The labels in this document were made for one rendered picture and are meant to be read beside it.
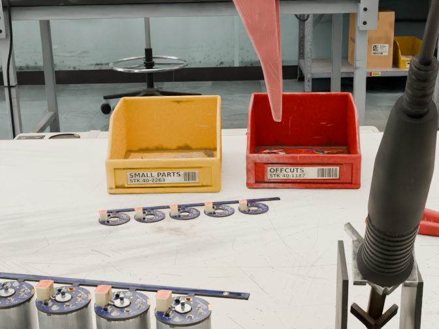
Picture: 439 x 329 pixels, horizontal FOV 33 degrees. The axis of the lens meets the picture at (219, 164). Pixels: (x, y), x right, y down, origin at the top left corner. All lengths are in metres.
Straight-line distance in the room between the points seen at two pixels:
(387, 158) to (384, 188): 0.02
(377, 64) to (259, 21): 4.13
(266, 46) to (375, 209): 0.09
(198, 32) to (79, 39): 0.76
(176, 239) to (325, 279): 0.12
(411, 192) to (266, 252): 0.26
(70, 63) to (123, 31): 0.40
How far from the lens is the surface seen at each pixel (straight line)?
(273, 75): 0.35
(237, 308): 0.46
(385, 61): 4.47
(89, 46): 4.86
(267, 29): 0.33
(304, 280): 0.49
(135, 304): 0.34
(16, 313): 0.35
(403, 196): 0.28
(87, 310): 0.34
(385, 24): 4.43
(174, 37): 4.79
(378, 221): 0.30
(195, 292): 0.34
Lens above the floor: 0.97
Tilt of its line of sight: 18 degrees down
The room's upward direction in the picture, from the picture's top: 1 degrees counter-clockwise
